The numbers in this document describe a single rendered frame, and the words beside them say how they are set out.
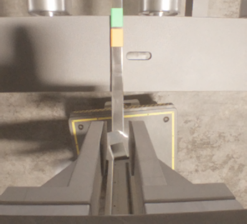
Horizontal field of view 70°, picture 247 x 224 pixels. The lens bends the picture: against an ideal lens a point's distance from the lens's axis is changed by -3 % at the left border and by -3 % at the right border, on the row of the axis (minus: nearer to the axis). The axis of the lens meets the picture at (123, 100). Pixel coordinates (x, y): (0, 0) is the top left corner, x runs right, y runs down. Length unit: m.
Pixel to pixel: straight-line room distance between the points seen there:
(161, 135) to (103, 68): 1.04
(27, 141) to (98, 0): 1.28
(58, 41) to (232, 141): 1.79
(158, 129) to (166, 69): 0.99
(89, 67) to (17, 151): 1.67
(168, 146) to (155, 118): 0.23
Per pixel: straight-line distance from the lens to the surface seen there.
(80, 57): 0.23
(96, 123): 0.15
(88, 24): 0.22
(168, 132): 1.24
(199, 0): 0.67
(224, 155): 1.93
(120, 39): 0.21
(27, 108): 1.64
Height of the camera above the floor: 1.39
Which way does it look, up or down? 74 degrees down
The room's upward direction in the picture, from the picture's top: 174 degrees clockwise
